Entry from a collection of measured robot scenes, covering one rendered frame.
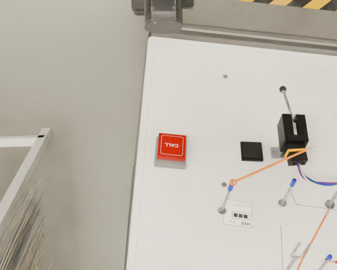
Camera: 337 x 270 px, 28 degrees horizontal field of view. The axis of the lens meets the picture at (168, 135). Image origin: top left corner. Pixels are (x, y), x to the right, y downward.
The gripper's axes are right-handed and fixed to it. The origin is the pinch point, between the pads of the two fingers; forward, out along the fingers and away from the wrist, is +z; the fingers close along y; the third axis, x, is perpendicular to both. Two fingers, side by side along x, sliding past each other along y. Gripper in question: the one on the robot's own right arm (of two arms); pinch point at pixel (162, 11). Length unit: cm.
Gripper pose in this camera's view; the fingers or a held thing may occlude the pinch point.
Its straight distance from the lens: 120.5
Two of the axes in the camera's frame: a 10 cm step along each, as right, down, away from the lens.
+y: 10.0, -0.2, 0.1
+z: -0.1, 2.2, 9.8
